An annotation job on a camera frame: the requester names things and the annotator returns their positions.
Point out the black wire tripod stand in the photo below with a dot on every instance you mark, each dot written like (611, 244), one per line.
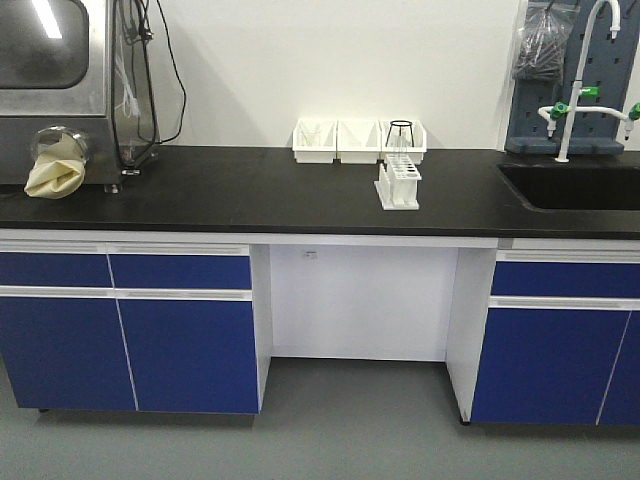
(400, 128)

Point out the bag of black pegs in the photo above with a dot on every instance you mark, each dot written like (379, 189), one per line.
(542, 41)

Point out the left white storage bin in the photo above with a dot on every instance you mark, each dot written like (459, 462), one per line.
(315, 141)

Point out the right blue cabinet unit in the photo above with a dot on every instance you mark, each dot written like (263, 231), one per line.
(561, 341)

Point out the left blue cabinet unit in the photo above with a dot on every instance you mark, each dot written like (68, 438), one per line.
(150, 328)

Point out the stainless steel glove box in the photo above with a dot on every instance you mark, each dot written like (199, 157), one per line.
(76, 71)

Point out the cream rubber glove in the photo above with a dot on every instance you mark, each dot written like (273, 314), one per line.
(58, 171)

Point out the white test tube rack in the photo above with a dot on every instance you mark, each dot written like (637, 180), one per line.
(386, 183)

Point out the grey pegboard drying rack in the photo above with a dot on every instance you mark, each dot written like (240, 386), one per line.
(527, 131)

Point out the black lab sink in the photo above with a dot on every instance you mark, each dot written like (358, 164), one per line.
(575, 188)

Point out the white gooseneck lab faucet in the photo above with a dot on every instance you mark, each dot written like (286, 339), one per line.
(585, 99)

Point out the right white storage bin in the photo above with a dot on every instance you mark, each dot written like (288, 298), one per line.
(415, 153)

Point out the white storage bin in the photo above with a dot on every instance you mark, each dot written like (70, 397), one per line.
(315, 141)
(415, 153)
(358, 141)

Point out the blue cabinet unit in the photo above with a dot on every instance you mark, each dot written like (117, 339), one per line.
(150, 328)
(561, 341)

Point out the middle white storage bin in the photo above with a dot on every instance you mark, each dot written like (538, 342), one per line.
(358, 141)

